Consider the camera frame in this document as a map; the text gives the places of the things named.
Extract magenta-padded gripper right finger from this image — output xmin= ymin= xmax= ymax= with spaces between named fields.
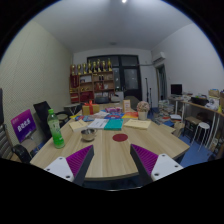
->
xmin=129 ymin=143 xmax=184 ymax=186

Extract white book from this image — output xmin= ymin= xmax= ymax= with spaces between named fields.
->
xmin=87 ymin=118 xmax=110 ymax=130

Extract grey striped chair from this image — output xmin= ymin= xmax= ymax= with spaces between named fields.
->
xmin=0 ymin=88 xmax=33 ymax=164

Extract white wall air conditioner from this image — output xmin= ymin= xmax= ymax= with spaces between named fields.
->
xmin=151 ymin=51 xmax=167 ymax=64

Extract long wooden side desk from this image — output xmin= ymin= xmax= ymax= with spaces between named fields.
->
xmin=168 ymin=96 xmax=224 ymax=148

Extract pink box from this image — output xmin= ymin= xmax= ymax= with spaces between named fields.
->
xmin=105 ymin=106 xmax=123 ymax=114

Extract small cream book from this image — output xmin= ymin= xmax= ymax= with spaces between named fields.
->
xmin=68 ymin=119 xmax=89 ymax=132

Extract blue patterned book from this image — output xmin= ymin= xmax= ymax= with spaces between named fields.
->
xmin=74 ymin=114 xmax=96 ymax=123

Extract small steel cup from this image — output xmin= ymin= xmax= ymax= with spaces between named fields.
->
xmin=80 ymin=128 xmax=98 ymax=142

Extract white round stool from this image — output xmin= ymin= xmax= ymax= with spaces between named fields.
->
xmin=194 ymin=121 xmax=211 ymax=149

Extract purple sign board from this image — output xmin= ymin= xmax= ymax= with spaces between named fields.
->
xmin=10 ymin=108 xmax=37 ymax=144

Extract standing orange card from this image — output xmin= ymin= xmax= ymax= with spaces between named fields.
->
xmin=122 ymin=99 xmax=132 ymax=113

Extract pink flowers in white pot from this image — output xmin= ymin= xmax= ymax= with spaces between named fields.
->
xmin=136 ymin=100 xmax=151 ymax=121

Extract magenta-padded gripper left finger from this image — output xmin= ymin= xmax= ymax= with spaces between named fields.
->
xmin=43 ymin=144 xmax=95 ymax=187

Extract green drink bottle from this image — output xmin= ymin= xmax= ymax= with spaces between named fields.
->
xmin=46 ymin=108 xmax=66 ymax=150

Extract dark glass double door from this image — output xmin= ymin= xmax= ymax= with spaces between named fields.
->
xmin=87 ymin=54 xmax=143 ymax=101

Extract black computer monitor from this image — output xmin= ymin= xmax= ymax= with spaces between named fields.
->
xmin=170 ymin=83 xmax=184 ymax=97

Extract black office chair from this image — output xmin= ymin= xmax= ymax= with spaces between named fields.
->
xmin=32 ymin=100 xmax=68 ymax=139

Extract teal book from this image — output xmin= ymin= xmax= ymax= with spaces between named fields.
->
xmin=103 ymin=118 xmax=124 ymax=131

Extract flat round red coaster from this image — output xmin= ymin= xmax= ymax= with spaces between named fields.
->
xmin=112 ymin=133 xmax=129 ymax=143

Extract dark wooden stool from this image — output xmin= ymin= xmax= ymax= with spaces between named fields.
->
xmin=184 ymin=115 xmax=203 ymax=136

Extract wooden shelf unit with trophies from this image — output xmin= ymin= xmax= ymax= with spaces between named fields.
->
xmin=69 ymin=58 xmax=116 ymax=104

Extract yellow gift box, red ribbon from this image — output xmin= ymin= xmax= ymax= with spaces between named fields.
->
xmin=81 ymin=100 xmax=101 ymax=116

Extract orange red book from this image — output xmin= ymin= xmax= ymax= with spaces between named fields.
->
xmin=121 ymin=111 xmax=139 ymax=120

